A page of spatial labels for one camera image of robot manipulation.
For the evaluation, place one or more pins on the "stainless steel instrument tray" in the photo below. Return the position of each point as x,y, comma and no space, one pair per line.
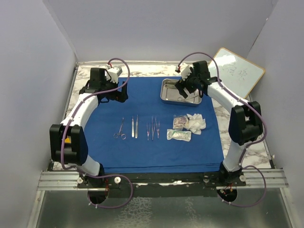
170,94

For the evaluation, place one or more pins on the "clear green suture packet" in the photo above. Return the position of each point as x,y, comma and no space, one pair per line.
179,135

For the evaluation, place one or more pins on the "white gauze pieces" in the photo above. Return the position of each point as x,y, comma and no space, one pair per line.
196,123

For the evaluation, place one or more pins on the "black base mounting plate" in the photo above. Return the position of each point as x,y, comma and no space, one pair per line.
154,185

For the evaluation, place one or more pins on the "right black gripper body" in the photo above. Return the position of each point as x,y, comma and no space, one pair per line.
190,82

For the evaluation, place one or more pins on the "silver hemostat forceps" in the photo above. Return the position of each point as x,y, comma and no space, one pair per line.
120,133

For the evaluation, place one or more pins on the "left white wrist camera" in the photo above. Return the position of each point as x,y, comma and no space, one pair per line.
113,73

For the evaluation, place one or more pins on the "silver metal tweezers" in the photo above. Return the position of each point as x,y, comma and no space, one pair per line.
158,129

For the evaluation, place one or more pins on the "blue surgical drape cloth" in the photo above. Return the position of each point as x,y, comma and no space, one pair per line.
203,153

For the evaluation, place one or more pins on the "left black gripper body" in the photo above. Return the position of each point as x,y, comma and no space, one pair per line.
114,94

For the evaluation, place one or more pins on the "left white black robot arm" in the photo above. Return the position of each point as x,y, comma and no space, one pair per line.
75,155

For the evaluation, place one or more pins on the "silver surgical scissors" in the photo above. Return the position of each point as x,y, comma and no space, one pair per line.
188,98

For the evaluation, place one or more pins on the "silver scalpel handle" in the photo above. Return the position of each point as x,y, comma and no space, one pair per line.
132,128
136,127

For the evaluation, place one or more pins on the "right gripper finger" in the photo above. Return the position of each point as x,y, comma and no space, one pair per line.
179,86
184,93

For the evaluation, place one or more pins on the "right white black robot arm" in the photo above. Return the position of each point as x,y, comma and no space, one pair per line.
245,124

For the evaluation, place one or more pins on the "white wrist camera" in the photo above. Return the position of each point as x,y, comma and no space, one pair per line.
113,73
185,71

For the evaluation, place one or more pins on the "yellow grey block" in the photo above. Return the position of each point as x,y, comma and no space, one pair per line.
68,140

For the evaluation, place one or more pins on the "purple patterned packet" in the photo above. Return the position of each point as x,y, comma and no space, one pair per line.
179,122

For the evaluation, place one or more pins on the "small whiteboard with wooden frame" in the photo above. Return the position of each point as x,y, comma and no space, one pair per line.
236,73

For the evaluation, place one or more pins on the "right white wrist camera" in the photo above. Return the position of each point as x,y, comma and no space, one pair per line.
185,71

